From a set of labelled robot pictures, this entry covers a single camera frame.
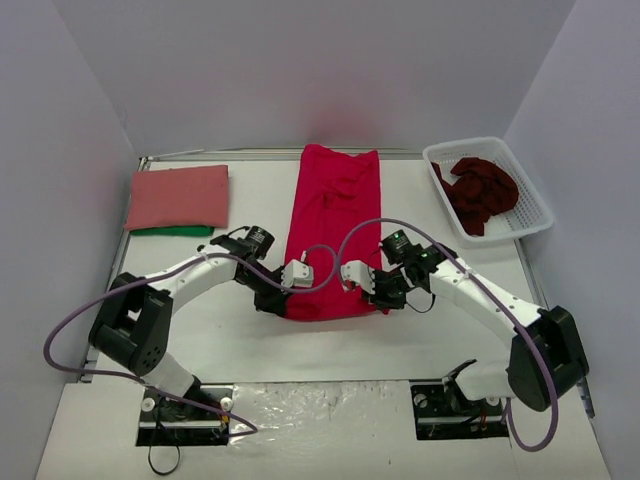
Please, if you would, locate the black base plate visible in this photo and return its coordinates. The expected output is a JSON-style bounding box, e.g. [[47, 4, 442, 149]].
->
[[409, 380, 509, 441], [135, 389, 230, 447]]

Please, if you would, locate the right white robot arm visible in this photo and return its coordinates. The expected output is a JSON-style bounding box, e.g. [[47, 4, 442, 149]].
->
[[342, 230, 590, 413]]

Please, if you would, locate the folded green shirt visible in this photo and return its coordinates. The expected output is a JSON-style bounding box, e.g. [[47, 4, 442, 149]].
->
[[130, 226, 215, 237]]

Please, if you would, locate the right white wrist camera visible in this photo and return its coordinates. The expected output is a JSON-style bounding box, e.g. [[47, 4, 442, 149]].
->
[[340, 260, 375, 295]]

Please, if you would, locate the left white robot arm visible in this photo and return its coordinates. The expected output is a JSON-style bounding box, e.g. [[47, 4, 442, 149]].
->
[[89, 226, 290, 418]]

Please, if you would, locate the white plastic basket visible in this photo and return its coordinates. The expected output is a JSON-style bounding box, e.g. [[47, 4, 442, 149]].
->
[[423, 137, 553, 248]]

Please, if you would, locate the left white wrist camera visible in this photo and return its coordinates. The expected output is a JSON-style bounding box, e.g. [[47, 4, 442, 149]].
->
[[281, 251, 314, 289]]

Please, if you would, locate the dark red t shirt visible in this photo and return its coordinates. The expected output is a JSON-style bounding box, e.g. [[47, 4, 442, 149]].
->
[[431, 157, 519, 236]]

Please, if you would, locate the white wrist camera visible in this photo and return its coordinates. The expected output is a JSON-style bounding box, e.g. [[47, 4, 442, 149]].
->
[[340, 260, 375, 295], [281, 251, 314, 289]]

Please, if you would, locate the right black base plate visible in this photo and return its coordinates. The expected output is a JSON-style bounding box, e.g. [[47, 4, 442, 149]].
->
[[409, 380, 509, 441]]

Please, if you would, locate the bright red t shirt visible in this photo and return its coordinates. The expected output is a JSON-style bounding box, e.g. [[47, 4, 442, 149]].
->
[[285, 145, 381, 322]]

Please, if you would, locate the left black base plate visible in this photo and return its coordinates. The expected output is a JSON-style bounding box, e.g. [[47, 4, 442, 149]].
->
[[135, 389, 230, 447]]

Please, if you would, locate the folded salmon pink shirt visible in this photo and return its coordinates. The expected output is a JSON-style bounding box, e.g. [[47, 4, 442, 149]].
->
[[125, 165, 230, 231]]

